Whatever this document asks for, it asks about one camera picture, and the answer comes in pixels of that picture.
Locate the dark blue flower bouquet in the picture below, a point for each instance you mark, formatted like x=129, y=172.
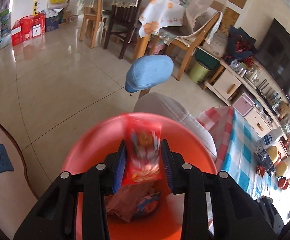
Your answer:
x=240, y=45

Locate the white TV cabinet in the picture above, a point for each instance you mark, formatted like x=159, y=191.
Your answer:
x=235, y=91

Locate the red gift boxes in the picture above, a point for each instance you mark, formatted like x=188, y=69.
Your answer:
x=27, y=28

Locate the green trash bin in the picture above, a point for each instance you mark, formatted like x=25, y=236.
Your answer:
x=198, y=72

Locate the light wooden chair right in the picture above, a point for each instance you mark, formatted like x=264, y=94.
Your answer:
x=189, y=44

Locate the light wooden chair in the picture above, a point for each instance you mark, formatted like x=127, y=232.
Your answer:
x=92, y=17
x=189, y=44

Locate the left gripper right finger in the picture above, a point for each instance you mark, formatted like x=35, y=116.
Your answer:
x=181, y=177

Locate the pink wrapper trash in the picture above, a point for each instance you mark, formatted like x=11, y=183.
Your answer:
x=133, y=201

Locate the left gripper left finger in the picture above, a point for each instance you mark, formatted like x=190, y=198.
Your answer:
x=108, y=175

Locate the light wooden chair far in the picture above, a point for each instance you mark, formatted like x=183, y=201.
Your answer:
x=92, y=17

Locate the dark wooden dining chair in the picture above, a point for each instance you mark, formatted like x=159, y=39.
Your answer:
x=123, y=22

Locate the white plastic milk bottle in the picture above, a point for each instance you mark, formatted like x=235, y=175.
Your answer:
x=269, y=139

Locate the beige sofa cushion teapot print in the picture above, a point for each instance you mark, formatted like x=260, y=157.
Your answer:
x=16, y=195

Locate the red plastic trash bucket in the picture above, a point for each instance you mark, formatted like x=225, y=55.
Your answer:
x=105, y=137

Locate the red snack packet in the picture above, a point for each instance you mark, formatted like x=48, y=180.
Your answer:
x=143, y=141

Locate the black television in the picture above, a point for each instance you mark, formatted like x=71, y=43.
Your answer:
x=274, y=55

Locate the white orange-print tablecloth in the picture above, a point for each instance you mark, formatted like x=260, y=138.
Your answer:
x=159, y=14

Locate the blue cushioned stool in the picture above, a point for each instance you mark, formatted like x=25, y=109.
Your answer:
x=147, y=72

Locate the blue checkered tablecloth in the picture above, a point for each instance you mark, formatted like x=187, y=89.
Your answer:
x=234, y=137

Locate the yellow pear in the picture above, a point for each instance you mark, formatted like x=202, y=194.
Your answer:
x=281, y=169

